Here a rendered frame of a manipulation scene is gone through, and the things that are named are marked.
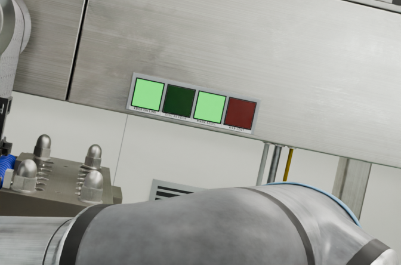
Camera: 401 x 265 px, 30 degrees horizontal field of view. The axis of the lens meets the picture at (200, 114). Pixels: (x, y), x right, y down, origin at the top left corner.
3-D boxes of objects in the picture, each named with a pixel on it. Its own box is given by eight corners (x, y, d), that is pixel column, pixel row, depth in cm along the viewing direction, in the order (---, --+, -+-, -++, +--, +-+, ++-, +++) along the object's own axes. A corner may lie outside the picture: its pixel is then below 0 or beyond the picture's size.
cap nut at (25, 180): (8, 190, 104) (15, 158, 104) (11, 185, 108) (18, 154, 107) (35, 194, 104) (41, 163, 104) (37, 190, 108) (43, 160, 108)
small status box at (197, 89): (125, 108, 140) (133, 72, 139) (125, 108, 140) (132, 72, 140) (253, 135, 143) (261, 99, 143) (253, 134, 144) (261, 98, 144)
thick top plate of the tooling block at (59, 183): (-10, 232, 103) (-1, 190, 103) (20, 182, 142) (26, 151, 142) (105, 252, 105) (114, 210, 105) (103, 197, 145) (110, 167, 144)
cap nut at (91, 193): (77, 201, 106) (83, 170, 106) (77, 196, 110) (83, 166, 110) (102, 205, 107) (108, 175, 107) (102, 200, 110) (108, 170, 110)
